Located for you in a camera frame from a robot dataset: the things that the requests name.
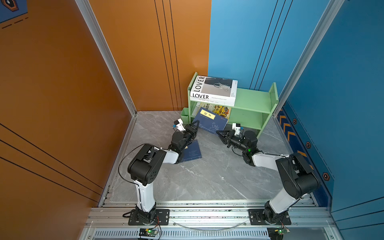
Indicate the white book with brown pattern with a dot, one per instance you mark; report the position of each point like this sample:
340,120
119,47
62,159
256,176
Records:
221,103

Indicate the green circuit board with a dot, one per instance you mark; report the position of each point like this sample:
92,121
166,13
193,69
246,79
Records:
149,234
277,233

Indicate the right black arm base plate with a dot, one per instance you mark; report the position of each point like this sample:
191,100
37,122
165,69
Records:
268,217

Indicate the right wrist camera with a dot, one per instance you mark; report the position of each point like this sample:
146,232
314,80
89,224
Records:
237,128

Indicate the yellow illustrated Chinese book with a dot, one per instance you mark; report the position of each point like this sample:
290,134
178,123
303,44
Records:
223,111

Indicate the right green circuit board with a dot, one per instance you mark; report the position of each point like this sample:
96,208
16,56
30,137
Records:
277,233

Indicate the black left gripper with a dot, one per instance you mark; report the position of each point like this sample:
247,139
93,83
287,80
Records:
190,131

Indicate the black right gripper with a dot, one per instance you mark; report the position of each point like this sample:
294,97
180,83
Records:
229,137

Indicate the small green box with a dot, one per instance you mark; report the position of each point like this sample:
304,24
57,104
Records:
185,116

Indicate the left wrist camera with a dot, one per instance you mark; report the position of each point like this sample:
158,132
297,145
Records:
179,125

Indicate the aluminium mounting rail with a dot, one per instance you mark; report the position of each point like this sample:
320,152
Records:
220,213

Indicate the left green circuit board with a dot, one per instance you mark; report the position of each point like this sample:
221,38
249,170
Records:
149,234

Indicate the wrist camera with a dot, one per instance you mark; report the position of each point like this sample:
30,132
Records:
179,125
237,128

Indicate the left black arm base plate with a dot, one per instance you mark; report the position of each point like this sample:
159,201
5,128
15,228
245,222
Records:
140,218

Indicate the white LOVER book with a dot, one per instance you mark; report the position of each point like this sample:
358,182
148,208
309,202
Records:
212,88

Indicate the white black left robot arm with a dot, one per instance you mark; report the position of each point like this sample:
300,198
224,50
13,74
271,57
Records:
146,165

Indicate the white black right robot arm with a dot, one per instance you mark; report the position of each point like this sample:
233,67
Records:
297,176

